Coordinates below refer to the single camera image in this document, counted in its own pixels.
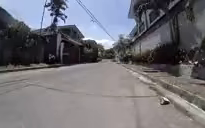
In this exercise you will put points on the dark building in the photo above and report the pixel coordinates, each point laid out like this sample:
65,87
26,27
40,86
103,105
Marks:
0,20

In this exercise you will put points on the pole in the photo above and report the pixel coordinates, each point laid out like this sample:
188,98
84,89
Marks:
42,16

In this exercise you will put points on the tall thin tree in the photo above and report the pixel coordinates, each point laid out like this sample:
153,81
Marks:
56,10

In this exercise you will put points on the grey kerb strip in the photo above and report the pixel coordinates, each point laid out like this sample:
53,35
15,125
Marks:
20,68

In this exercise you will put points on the small pale stone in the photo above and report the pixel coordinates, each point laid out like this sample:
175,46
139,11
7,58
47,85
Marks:
164,100

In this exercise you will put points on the low grey planter wall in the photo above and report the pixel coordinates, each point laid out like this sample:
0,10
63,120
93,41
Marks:
185,70

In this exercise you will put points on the pale multi-storey building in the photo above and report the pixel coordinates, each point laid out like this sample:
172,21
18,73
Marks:
155,15

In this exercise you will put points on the grey concrete wall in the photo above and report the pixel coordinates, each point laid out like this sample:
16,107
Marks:
156,39

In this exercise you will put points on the grey concrete road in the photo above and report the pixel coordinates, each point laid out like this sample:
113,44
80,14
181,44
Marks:
83,100

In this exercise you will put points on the grey concrete pavement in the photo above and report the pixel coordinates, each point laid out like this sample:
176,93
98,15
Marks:
190,87

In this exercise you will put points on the row of green bushes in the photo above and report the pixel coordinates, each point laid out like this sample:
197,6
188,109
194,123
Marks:
163,53

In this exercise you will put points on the group of green trees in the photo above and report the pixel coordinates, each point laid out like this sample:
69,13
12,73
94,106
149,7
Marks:
93,51

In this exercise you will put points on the house with red gate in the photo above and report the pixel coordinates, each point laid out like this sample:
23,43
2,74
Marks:
71,51

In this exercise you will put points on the dark overgrown fence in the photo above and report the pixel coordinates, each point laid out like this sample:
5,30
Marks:
23,53

